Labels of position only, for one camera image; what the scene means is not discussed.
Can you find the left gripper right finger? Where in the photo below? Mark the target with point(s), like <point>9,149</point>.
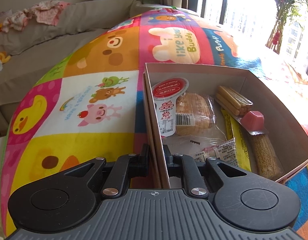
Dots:
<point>186,174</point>

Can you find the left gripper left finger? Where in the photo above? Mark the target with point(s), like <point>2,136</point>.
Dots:
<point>123,170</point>

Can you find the red cartoon snack bag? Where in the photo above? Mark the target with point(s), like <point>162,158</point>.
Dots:
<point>225,151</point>

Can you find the bread bun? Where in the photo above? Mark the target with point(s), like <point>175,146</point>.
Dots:
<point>195,117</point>

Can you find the yellow snack bar packet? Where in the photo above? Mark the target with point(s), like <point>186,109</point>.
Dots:
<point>234,130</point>

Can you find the red lid jelly cup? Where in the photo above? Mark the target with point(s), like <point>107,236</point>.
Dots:
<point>165,95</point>

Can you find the biscuit sticks with pink dip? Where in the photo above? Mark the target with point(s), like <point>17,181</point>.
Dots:
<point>241,109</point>

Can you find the sesame seed bar packet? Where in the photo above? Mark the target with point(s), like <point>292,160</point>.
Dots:
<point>267,162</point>

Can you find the colourful cartoon play mat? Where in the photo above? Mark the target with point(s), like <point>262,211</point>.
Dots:
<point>98,102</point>

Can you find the grey bed pillow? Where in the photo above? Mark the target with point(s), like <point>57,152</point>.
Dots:
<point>75,18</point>

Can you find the pink floral cloth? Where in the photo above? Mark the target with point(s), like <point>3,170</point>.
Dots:
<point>45,12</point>

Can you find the potted palm plant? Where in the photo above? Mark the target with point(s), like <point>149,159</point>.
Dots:
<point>286,10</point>

